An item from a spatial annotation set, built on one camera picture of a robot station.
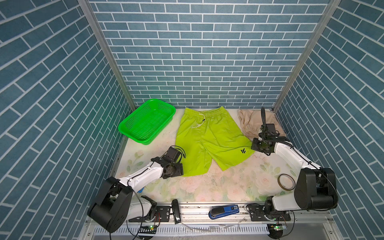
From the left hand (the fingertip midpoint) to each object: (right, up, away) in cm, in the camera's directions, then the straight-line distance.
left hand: (179, 172), depth 87 cm
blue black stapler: (+22, -13, -17) cm, 30 cm away
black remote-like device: (+1, -16, -16) cm, 23 cm away
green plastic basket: (-29, +28, +24) cm, 47 cm away
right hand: (+45, +16, +3) cm, 48 cm away
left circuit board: (-12, -23, -15) cm, 30 cm away
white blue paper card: (-20, -8, -7) cm, 23 cm away
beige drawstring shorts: (+49, +30, +19) cm, 61 cm away
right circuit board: (+49, -23, -15) cm, 57 cm away
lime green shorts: (+18, +21, +17) cm, 32 cm away
